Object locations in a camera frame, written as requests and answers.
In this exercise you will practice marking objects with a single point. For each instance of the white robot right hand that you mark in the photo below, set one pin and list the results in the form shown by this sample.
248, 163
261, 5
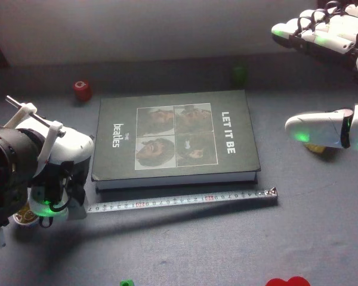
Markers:
325, 38

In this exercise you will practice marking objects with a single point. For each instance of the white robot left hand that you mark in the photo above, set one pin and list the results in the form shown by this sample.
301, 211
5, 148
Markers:
71, 146

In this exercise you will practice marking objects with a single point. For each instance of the grey tape measure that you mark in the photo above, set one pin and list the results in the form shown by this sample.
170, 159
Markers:
182, 201

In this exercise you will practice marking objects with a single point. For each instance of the black Let It Be book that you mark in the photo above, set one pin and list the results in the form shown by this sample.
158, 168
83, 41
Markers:
122, 167

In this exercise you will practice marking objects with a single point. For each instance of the red cylinder block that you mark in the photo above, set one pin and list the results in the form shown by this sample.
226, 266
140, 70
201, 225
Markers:
83, 90

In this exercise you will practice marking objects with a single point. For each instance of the small toy soup bowl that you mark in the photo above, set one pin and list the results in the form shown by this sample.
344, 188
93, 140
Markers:
25, 219

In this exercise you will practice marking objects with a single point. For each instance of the green cylinder block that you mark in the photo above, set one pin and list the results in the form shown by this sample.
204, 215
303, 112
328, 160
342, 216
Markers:
239, 74

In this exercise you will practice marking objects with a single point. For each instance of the yellow spiral toy block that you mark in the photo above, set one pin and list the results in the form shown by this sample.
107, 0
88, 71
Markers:
314, 148

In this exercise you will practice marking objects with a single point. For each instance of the pale upright board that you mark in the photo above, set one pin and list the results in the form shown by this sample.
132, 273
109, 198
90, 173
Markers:
152, 29

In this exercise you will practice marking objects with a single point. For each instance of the green and blue toy brick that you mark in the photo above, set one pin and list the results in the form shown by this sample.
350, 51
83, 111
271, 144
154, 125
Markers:
127, 283

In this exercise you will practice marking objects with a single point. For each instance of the grey table cloth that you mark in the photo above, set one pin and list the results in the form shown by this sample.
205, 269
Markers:
197, 253

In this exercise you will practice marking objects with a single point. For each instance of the red heart-shaped toy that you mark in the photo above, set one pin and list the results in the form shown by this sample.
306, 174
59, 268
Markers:
286, 281

